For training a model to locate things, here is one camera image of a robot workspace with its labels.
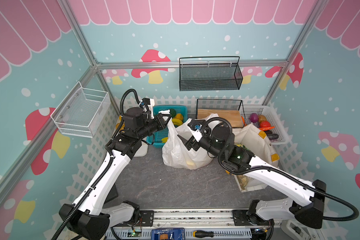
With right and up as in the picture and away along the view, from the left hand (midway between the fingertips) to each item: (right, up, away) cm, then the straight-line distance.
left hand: (171, 119), depth 68 cm
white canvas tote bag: (+44, -9, +19) cm, 49 cm away
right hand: (+6, -4, -4) cm, 9 cm away
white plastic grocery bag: (+2, -17, +8) cm, 19 cm away
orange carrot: (+62, -4, +35) cm, 71 cm away
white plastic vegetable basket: (+58, +8, +47) cm, 75 cm away
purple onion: (+58, +4, +45) cm, 73 cm away
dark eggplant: (+62, -10, +27) cm, 68 cm away
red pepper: (+63, -1, +37) cm, 73 cm away
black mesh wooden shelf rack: (+43, +11, +52) cm, 68 cm away
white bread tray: (-22, -20, +31) cm, 43 cm away
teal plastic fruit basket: (+3, +5, +44) cm, 44 cm away
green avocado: (-3, +8, +43) cm, 44 cm away
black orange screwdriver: (+15, -53, +1) cm, 55 cm away
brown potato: (+64, +4, +44) cm, 78 cm away
